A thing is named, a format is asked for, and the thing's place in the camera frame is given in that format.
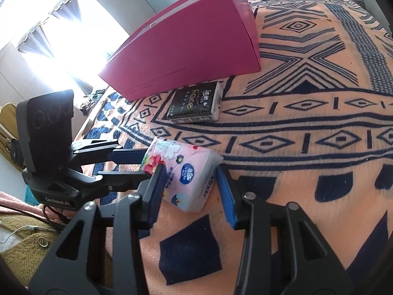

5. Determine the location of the pink floral tissue pack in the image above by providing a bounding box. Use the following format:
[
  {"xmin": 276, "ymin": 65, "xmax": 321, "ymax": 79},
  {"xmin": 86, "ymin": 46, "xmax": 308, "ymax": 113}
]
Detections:
[{"xmin": 140, "ymin": 137, "xmax": 223, "ymax": 212}]

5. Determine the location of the mustard knitted cardigan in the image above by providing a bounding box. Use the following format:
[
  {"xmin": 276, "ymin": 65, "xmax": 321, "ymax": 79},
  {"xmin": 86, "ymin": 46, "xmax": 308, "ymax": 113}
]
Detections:
[{"xmin": 1, "ymin": 213, "xmax": 59, "ymax": 286}]

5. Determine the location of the black face tissue pack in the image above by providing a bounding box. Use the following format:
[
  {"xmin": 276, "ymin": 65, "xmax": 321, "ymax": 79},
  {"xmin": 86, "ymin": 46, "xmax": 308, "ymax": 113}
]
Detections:
[{"xmin": 167, "ymin": 81, "xmax": 223, "ymax": 124}]

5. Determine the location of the blue striped curtain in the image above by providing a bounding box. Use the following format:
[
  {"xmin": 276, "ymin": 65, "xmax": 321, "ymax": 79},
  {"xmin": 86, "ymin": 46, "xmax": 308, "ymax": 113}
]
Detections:
[{"xmin": 17, "ymin": 0, "xmax": 93, "ymax": 96}]

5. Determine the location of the pink storage box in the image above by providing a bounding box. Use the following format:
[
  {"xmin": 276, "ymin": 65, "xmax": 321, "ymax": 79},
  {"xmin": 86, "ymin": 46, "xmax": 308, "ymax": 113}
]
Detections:
[{"xmin": 98, "ymin": 0, "xmax": 261, "ymax": 101}]

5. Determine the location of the black cable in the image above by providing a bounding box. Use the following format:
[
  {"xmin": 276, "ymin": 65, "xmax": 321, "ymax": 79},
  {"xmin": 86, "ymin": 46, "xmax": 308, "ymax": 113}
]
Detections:
[{"xmin": 42, "ymin": 204, "xmax": 70, "ymax": 225}]

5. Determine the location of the white earphone cable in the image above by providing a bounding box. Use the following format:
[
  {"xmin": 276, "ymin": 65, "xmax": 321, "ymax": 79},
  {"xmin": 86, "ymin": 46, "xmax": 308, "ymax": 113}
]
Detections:
[{"xmin": 0, "ymin": 216, "xmax": 56, "ymax": 245}]

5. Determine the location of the black left camera box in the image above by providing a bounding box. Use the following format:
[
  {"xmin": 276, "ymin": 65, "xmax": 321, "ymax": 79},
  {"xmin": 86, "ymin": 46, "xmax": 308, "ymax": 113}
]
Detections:
[{"xmin": 16, "ymin": 89, "xmax": 74, "ymax": 174}]

